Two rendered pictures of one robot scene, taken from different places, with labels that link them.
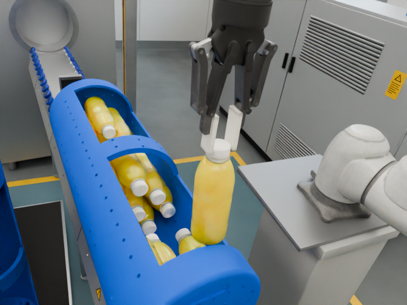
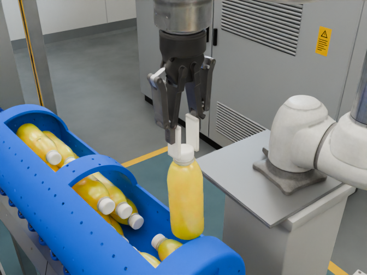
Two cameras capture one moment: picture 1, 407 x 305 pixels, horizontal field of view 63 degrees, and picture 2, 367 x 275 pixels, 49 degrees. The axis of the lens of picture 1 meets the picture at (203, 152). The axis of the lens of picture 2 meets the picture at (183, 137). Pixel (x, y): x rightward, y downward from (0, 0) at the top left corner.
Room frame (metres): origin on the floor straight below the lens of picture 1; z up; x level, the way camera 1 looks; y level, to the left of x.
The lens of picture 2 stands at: (-0.16, 0.07, 1.83)
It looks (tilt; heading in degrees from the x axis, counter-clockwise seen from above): 32 degrees down; 351
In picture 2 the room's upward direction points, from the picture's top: straight up
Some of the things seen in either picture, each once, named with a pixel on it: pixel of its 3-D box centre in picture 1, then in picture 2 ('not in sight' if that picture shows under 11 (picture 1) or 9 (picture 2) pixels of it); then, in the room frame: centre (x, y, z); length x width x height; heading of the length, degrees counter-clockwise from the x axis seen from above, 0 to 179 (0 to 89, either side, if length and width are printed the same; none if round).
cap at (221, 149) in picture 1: (218, 149); (183, 153); (0.46, -0.02, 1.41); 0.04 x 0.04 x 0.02
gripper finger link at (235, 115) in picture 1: (232, 128); (192, 132); (0.47, -0.04, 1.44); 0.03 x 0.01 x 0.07; 33
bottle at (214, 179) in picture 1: (212, 195); (185, 194); (0.46, -0.03, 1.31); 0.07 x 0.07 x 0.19
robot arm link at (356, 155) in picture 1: (354, 161); (300, 131); (0.85, -0.45, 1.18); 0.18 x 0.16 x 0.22; 39
